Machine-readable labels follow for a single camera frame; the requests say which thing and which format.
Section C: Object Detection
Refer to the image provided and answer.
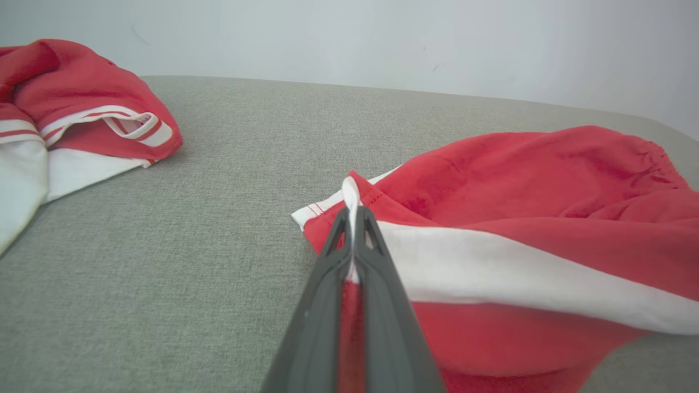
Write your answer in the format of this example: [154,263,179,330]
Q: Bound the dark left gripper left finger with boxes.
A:
[261,209,353,393]

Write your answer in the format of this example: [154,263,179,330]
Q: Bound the red white-striped shorts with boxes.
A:
[291,126,699,393]

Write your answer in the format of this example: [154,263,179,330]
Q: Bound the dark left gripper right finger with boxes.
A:
[354,206,446,393]

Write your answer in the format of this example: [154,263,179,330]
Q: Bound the red white basketball jersey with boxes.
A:
[0,38,183,257]

